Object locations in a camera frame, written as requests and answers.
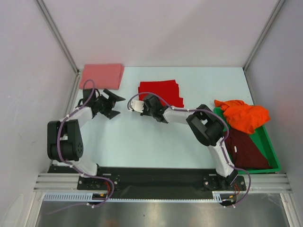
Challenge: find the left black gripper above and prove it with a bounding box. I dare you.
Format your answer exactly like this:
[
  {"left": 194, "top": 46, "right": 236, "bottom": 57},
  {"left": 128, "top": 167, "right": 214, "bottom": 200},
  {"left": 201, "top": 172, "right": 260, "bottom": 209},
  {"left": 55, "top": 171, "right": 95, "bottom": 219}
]
[{"left": 94, "top": 89, "right": 125, "bottom": 119}]

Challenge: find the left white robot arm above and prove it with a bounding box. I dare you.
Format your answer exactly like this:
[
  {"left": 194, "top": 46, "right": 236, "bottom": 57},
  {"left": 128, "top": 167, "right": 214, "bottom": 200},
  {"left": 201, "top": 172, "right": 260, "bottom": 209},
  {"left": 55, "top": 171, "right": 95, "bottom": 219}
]
[{"left": 47, "top": 88, "right": 125, "bottom": 189}]

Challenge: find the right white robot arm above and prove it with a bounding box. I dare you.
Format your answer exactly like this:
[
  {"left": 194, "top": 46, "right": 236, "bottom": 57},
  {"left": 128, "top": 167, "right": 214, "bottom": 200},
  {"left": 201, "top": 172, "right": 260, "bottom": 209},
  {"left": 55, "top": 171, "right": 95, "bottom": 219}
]
[{"left": 138, "top": 94, "right": 238, "bottom": 190}]

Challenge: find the folded pink t-shirt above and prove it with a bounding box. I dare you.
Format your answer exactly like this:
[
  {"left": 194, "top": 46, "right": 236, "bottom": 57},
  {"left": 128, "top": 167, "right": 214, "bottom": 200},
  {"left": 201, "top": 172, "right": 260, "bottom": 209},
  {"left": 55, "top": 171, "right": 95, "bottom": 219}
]
[{"left": 79, "top": 64, "right": 125, "bottom": 90}]

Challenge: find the orange t-shirt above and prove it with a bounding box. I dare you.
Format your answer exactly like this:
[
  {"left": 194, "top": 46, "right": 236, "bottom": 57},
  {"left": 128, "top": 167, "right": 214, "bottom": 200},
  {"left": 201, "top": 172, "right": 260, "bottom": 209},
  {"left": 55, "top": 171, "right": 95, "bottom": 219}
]
[{"left": 214, "top": 100, "right": 271, "bottom": 134}]

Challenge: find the dark red t-shirt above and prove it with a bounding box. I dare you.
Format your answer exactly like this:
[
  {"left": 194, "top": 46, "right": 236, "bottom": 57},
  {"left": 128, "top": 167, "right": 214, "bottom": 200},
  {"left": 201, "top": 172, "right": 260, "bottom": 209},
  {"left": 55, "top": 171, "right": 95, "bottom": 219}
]
[{"left": 225, "top": 128, "right": 272, "bottom": 170}]

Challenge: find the green plastic bin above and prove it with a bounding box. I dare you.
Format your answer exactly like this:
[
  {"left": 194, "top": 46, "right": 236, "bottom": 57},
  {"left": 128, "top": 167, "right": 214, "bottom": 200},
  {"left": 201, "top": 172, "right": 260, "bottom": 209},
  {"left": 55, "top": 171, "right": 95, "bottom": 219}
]
[{"left": 214, "top": 107, "right": 281, "bottom": 174}]

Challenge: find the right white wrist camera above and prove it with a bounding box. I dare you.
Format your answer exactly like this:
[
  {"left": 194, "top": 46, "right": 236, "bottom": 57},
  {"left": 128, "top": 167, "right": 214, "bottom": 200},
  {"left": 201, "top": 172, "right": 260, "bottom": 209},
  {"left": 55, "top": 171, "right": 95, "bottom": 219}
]
[{"left": 127, "top": 99, "right": 144, "bottom": 113}]

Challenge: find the left aluminium side rail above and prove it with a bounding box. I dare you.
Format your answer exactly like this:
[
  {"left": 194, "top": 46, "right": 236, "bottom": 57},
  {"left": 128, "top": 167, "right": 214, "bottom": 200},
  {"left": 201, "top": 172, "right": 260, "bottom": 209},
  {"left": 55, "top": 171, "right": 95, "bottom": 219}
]
[{"left": 47, "top": 70, "right": 82, "bottom": 165}]

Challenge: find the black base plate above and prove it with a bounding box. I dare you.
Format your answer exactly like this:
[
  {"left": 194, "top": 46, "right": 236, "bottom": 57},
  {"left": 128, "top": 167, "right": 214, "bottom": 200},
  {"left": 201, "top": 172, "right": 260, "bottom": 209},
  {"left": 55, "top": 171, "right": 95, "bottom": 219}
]
[{"left": 47, "top": 166, "right": 247, "bottom": 200}]

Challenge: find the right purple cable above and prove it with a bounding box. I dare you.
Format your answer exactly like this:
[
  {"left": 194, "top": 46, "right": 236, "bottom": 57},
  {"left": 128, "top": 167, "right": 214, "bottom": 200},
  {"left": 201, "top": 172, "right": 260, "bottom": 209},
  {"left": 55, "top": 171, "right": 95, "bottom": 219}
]
[{"left": 127, "top": 92, "right": 251, "bottom": 192}]

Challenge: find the left aluminium frame post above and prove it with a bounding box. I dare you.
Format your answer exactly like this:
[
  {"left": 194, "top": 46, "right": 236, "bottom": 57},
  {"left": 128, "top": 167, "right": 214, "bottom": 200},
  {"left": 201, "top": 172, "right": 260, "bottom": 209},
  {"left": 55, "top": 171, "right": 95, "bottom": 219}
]
[{"left": 35, "top": 0, "right": 80, "bottom": 75}]

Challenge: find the aluminium frame post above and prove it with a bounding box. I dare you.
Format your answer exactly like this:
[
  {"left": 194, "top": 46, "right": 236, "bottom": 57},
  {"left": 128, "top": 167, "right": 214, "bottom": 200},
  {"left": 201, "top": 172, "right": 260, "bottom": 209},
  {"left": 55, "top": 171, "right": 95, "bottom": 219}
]
[
  {"left": 242, "top": 0, "right": 287, "bottom": 73},
  {"left": 35, "top": 0, "right": 80, "bottom": 75}
]

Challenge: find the slotted cable duct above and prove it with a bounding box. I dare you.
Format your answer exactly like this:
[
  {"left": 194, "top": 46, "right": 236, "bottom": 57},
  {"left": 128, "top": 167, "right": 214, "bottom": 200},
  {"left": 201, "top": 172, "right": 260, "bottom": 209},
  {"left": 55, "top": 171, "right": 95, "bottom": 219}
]
[{"left": 44, "top": 191, "right": 240, "bottom": 203}]

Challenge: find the aluminium front rail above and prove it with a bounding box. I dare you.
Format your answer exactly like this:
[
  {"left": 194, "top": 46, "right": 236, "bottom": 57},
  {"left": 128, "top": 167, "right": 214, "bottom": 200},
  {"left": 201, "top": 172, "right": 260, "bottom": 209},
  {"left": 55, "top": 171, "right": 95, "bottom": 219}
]
[{"left": 34, "top": 173, "right": 292, "bottom": 193}]

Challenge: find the right aluminium frame post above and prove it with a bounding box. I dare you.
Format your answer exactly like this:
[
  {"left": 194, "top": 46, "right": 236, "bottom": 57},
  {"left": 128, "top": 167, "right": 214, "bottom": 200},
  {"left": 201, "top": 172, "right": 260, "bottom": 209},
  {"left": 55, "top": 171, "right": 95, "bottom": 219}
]
[{"left": 242, "top": 0, "right": 287, "bottom": 73}]

